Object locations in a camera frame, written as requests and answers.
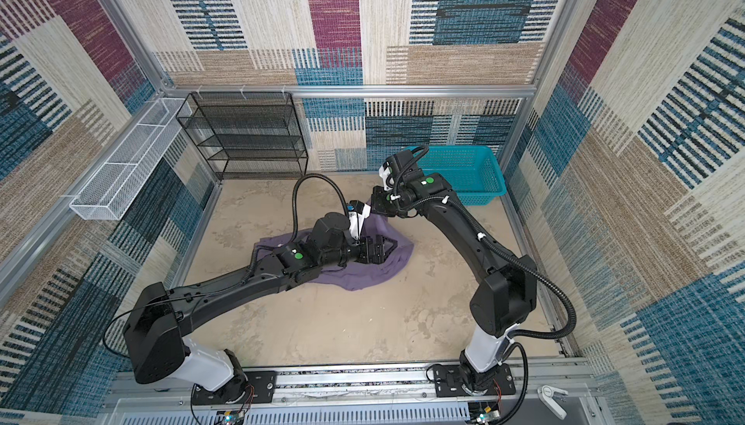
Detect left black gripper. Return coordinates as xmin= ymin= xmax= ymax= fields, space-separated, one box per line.
xmin=319 ymin=233 xmax=397 ymax=272

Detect purple trousers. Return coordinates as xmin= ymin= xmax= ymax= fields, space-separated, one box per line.
xmin=253 ymin=200 xmax=414 ymax=291

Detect teal plastic basket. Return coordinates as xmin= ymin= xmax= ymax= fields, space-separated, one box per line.
xmin=401 ymin=145 xmax=506 ymax=206

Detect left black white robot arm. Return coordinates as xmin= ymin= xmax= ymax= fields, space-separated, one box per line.
xmin=122 ymin=232 xmax=398 ymax=404

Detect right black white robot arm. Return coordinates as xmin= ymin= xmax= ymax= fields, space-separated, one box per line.
xmin=371 ymin=173 xmax=537 ymax=395

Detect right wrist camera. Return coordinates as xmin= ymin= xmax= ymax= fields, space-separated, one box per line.
xmin=378 ymin=151 xmax=417 ymax=192

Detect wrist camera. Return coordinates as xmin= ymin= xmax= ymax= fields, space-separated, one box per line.
xmin=378 ymin=151 xmax=417 ymax=192
xmin=308 ymin=201 xmax=372 ymax=251

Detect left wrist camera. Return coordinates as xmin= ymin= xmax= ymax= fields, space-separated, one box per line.
xmin=308 ymin=201 xmax=372 ymax=251

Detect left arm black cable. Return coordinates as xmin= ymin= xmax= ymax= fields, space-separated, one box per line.
xmin=290 ymin=173 xmax=350 ymax=243

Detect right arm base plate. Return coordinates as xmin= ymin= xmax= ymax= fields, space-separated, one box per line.
xmin=425 ymin=363 xmax=516 ymax=398

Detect aluminium mounting rail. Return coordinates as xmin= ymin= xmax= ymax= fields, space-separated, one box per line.
xmin=96 ymin=357 xmax=614 ymax=424

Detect black wire mesh shelf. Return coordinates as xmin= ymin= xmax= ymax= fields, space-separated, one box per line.
xmin=176 ymin=92 xmax=308 ymax=181

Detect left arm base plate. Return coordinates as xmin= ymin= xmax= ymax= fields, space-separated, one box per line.
xmin=190 ymin=370 xmax=277 ymax=407

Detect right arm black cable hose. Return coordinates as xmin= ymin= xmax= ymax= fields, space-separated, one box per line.
xmin=392 ymin=144 xmax=577 ymax=425

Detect white handle tool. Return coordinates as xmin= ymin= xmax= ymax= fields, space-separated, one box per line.
xmin=537 ymin=385 xmax=568 ymax=420

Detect white wire mesh tray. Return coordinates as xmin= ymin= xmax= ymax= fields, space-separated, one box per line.
xmin=70 ymin=97 xmax=184 ymax=221

